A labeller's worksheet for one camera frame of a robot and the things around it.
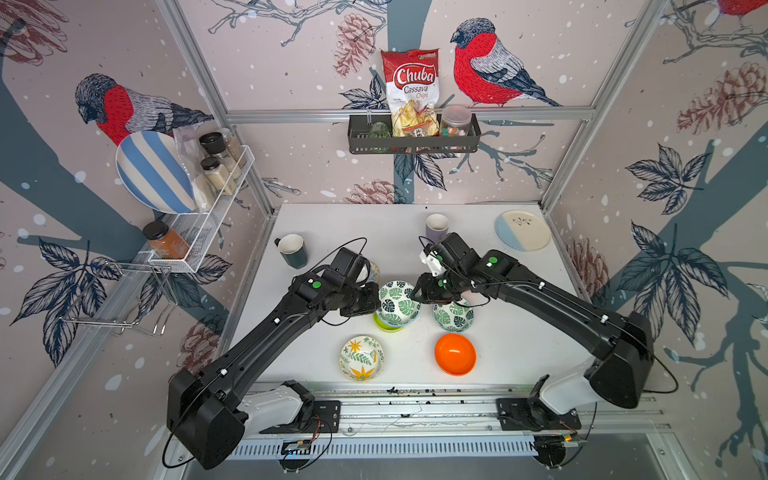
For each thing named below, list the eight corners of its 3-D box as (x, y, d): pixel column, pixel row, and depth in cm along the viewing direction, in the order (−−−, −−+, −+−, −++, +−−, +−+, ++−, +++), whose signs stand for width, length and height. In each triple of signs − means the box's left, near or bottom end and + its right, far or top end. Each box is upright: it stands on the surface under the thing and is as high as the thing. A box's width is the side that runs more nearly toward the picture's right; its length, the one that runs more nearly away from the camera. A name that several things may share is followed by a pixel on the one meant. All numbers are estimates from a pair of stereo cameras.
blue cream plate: (502, 251, 111) (504, 247, 109) (491, 214, 123) (493, 210, 121) (555, 251, 111) (558, 247, 109) (539, 214, 123) (541, 210, 121)
